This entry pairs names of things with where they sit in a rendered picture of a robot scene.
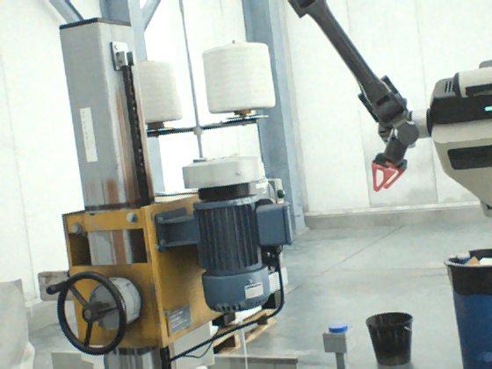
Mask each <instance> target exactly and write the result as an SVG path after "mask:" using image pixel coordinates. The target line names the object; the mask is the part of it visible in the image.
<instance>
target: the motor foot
mask: <svg viewBox="0 0 492 369"><path fill-rule="evenodd" d="M155 225H156V236H157V243H158V245H159V246H160V248H159V251H160V252H164V251H167V250H172V249H175V248H177V247H180V246H183V245H186V244H194V243H199V242H198V235H197V229H196V222H195V217H194V216H193V214H192V215H187V210H186V208H185V207H181V208H178V209H174V210H170V211H167V212H163V213H157V214H155Z"/></svg>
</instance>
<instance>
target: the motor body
mask: <svg viewBox="0 0 492 369"><path fill-rule="evenodd" d="M257 201H259V197H258V194H245V195H242V196H236V197H231V198H228V199H207V200H199V201H196V202H194V203H193V209H196V210H194V211H193V216H194V217H195V222H196V229H197V235H198V242H199V243H198V250H199V262H200V268H201V269H204V270H206V271H205V272H203V273H202V274H201V281H200V282H199V283H200V284H201V285H202V288H203V294H204V300H205V302H206V304H207V305H208V306H209V308H210V309H212V310H213V311H216V312H221V313H233V312H241V311H245V310H250V309H253V308H257V307H260V306H262V305H263V304H265V302H266V301H267V300H268V299H269V296H270V294H271V286H270V277H269V274H271V271H269V269H268V265H267V264H263V262H262V255H261V246H260V245H259V243H257V238H256V230H255V223H254V217H253V213H255V212H256V202H257ZM197 219H198V224H199V232H198V227H197ZM199 235H200V241H199Z"/></svg>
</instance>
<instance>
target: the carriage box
mask: <svg viewBox="0 0 492 369"><path fill-rule="evenodd" d="M155 199H156V203H155V204H154V205H151V206H144V207H141V209H136V210H126V211H116V212H105V213H85V211H84V210H79V211H74V212H71V213H63V214H62V215H61V217H62V223H63V229H64V236H65V243H66V249H67V255H68V261H69V274H70V276H71V275H73V274H74V273H76V272H79V271H96V272H99V273H101V274H103V275H105V276H106V277H107V278H124V279H129V280H131V282H132V283H133V284H134V285H135V287H136V288H137V290H138V292H139V294H140V296H141V312H140V316H139V318H137V319H135V320H134V321H133V322H131V323H130V324H128V325H127V327H126V331H125V334H124V336H123V338H122V340H121V342H120V343H119V345H118V346H142V347H158V348H159V349H163V348H164V347H165V346H167V345H168V344H169V343H171V342H173V341H175V340H176V339H178V338H180V337H181V336H184V335H185V334H187V333H189V332H191V331H193V330H195V329H196V328H198V327H200V326H202V325H204V324H205V323H207V322H210V321H211V320H213V319H214V318H216V317H218V316H220V315H223V314H225V313H221V312H216V311H213V310H212V309H210V308H209V306H208V305H207V304H206V302H205V300H204V294H203V288H202V285H201V284H200V283H199V282H200V281H201V274H202V273H203V272H205V271H206V270H204V269H201V268H200V262H199V250H198V244H197V243H194V244H186V245H183V246H180V247H177V248H175V249H172V250H167V251H164V252H160V251H159V248H160V246H159V245H158V243H157V236H156V225H155V214H157V213H163V212H167V211H170V210H174V209H178V208H181V207H185V208H186V210H187V215H192V214H193V211H194V210H196V209H193V203H194V202H196V201H199V200H201V199H199V194H198V192H180V193H171V194H161V195H155ZM140 228H143V232H144V237H145V244H146V251H147V257H148V259H146V260H143V261H140V262H138V263H134V264H101V265H92V262H91V255H90V244H89V237H88V232H99V231H113V230H126V229H140ZM99 283H100V282H98V281H96V280H95V279H80V280H78V281H77V282H76V283H75V284H74V285H75V287H76V288H77V289H78V291H79V292H80V293H81V294H82V296H83V297H84V298H85V299H86V300H87V301H88V302H89V300H90V291H91V290H93V288H94V287H95V286H96V285H98V284H99ZM72 298H73V304H74V310H75V318H76V329H77V335H78V339H79V340H80V341H81V342H83V343H84V339H85V333H86V327H87V322H85V321H84V320H83V318H82V316H81V311H82V308H83V306H82V304H81V303H80V302H79V300H78V299H77V298H76V296H75V295H74V294H73V293H72ZM188 305H190V310H191V317H192V323H191V324H189V325H187V326H186V327H184V328H182V329H180V330H178V331H177V332H175V333H173V334H171V333H170V323H169V317H170V315H171V314H173V313H174V312H176V311H178V310H179V309H181V308H184V307H186V306H188ZM116 332H117V330H116V329H113V330H108V329H103V328H101V327H99V326H98V325H97V324H96V323H95V322H94V323H93V324H92V330H91V334H90V344H89V345H107V344H109V343H110V342H111V341H112V340H113V338H114V336H115V334H116Z"/></svg>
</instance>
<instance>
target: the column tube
mask: <svg viewBox="0 0 492 369"><path fill-rule="evenodd" d="M59 34H60V41H61V53H62V59H63V66H64V72H65V79H67V85H68V92H69V104H70V111H71V117H72V123H73V129H74V136H75V143H76V154H77V161H78V167H79V173H80V179H81V186H82V193H83V204H84V211H85V213H105V212H116V211H126V210H136V209H141V202H140V198H141V197H140V194H139V188H138V180H137V175H136V166H135V162H134V150H133V140H132V136H131V126H130V123H129V117H128V115H129V112H128V109H127V96H126V91H125V83H124V77H123V71H121V70H117V69H114V64H113V58H112V45H111V42H120V43H127V45H128V52H134V59H135V65H136V66H133V67H132V72H133V75H134V87H135V93H136V96H135V97H136V101H137V106H138V114H139V120H140V129H141V142H142V146H143V156H144V159H145V169H146V172H147V183H148V191H149V194H148V195H149V198H150V205H154V204H155V203H156V199H155V192H154V186H153V178H152V172H151V166H150V160H149V152H148V140H147V134H146V127H145V119H144V113H143V106H142V100H141V87H140V81H139V75H138V68H137V61H136V54H135V47H134V35H133V34H132V29H131V27H130V26H125V25H113V24H107V23H100V21H95V22H91V23H87V24H83V25H76V26H72V27H69V28H64V29H61V30H60V31H59ZM89 107H90V111H91V117H92V124H93V131H94V137H95V143H96V151H97V157H98V161H97V162H87V157H86V150H85V144H84V138H83V125H82V119H81V113H80V109H83V108H89ZM88 237H89V244H90V255H91V262H92V265H101V264H134V263H138V262H140V261H143V260H146V259H148V257H147V251H146V244H145V237H144V232H143V228H140V229H126V230H113V231H99V232H88ZM104 357H105V369H162V360H161V359H160V349H159V348H158V347H142V346H117V347H116V348H115V349H114V350H113V351H111V352H109V353H107V354H105V355H104Z"/></svg>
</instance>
